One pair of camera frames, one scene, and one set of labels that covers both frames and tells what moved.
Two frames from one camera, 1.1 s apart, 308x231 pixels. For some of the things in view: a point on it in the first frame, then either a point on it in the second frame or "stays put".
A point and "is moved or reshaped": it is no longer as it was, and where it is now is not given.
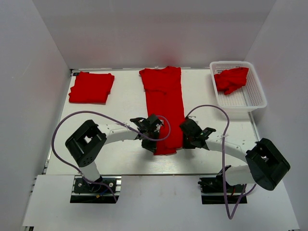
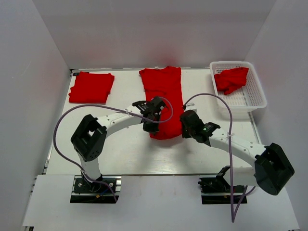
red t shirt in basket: [229, 81] stays put
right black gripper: [185, 145] to [185, 134]
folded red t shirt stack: [91, 88] stays put
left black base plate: [83, 192] stays put
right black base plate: [212, 191] stays put
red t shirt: [164, 94] is moved or reshaped
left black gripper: [151, 147] to [154, 128]
